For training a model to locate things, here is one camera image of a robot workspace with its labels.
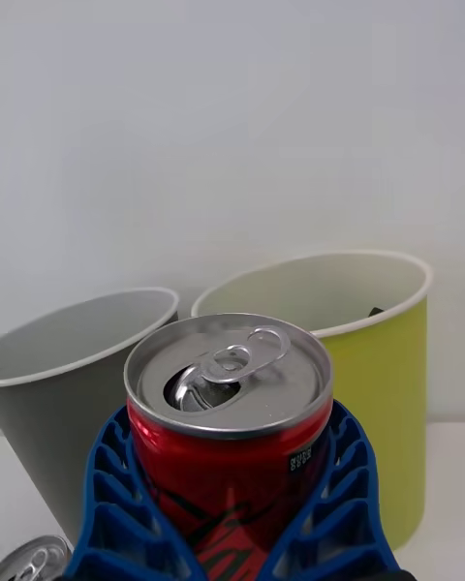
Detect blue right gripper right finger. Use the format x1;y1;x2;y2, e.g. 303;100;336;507
259;395;403;581

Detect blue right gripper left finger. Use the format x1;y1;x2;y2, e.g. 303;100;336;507
57;404;210;581

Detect red drink can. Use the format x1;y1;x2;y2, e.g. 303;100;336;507
123;313;334;581

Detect silver-topped drink can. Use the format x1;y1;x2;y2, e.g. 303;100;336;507
0;535;71;581

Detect yellow-green plastic waste bin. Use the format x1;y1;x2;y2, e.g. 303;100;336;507
190;249;434;553

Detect grey plastic waste bin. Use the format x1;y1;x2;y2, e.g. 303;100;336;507
0;287;181;551

